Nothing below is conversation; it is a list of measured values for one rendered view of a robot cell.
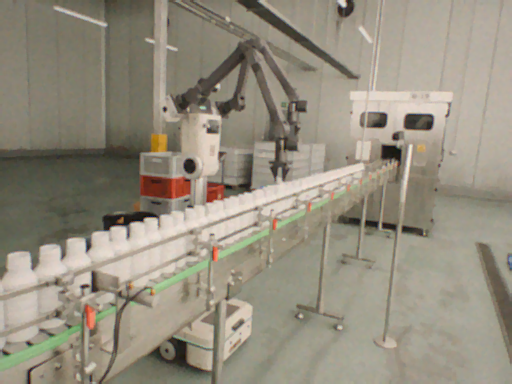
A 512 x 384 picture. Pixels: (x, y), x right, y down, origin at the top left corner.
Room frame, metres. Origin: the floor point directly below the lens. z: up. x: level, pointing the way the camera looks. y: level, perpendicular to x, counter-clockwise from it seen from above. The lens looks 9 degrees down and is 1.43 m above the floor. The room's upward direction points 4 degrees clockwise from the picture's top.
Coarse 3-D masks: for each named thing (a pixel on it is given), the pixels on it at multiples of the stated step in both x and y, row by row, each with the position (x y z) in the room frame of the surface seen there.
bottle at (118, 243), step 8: (112, 232) 0.89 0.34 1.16; (120, 232) 0.89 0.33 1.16; (112, 240) 0.89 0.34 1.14; (120, 240) 0.89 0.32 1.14; (112, 248) 0.88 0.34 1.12; (120, 248) 0.89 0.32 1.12; (128, 248) 0.90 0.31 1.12; (120, 264) 0.88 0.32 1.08; (128, 264) 0.90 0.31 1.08; (120, 272) 0.88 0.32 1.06; (128, 272) 0.90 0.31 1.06; (120, 280) 0.88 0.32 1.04
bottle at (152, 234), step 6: (144, 222) 1.00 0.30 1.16; (150, 222) 1.00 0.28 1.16; (156, 222) 1.01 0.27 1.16; (150, 228) 0.99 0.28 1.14; (156, 228) 1.01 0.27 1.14; (150, 234) 0.99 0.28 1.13; (156, 234) 1.00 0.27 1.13; (150, 240) 0.98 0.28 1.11; (156, 240) 0.99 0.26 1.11; (150, 252) 0.98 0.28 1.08; (156, 252) 0.99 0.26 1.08; (150, 258) 0.99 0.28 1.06; (156, 258) 0.99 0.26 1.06; (150, 264) 0.99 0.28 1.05; (156, 264) 1.00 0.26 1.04; (150, 276) 0.99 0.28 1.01; (156, 276) 1.00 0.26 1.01
